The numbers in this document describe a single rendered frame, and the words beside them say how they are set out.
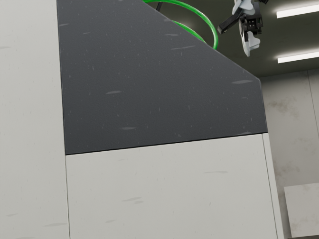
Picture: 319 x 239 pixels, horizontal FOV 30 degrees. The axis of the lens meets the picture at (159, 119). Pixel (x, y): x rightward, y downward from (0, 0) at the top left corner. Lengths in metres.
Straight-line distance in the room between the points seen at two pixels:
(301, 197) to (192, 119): 10.21
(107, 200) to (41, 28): 0.57
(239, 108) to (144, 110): 0.27
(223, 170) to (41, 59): 0.63
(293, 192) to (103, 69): 10.28
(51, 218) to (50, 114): 0.30
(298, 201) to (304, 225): 0.48
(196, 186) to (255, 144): 0.20
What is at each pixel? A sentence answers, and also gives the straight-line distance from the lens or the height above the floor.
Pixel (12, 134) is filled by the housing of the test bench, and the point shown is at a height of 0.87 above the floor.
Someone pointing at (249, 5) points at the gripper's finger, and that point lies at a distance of 2.12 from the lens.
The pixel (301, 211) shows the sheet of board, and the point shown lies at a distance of 11.76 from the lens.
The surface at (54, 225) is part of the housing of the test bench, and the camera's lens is 1.70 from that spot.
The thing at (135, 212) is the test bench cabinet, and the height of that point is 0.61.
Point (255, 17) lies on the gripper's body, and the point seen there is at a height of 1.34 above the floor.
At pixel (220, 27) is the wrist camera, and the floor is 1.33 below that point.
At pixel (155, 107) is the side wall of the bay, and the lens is 1.72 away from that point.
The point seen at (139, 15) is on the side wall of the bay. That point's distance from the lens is 1.82.
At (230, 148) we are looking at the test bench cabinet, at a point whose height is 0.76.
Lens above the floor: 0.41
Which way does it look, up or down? 15 degrees up
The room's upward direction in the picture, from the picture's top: 6 degrees counter-clockwise
